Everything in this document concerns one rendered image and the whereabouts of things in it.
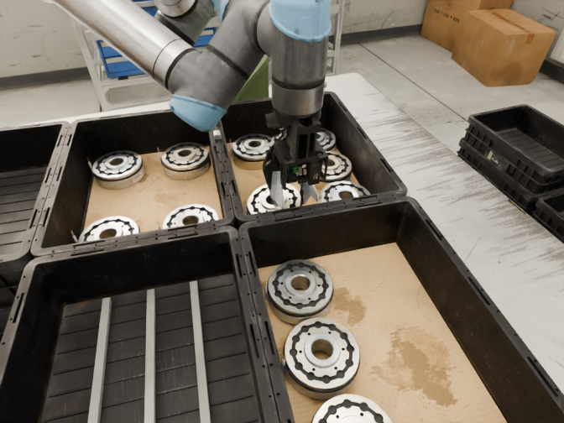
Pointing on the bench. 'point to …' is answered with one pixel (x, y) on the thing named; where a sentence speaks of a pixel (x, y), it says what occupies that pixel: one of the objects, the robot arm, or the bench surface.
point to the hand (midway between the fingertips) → (290, 198)
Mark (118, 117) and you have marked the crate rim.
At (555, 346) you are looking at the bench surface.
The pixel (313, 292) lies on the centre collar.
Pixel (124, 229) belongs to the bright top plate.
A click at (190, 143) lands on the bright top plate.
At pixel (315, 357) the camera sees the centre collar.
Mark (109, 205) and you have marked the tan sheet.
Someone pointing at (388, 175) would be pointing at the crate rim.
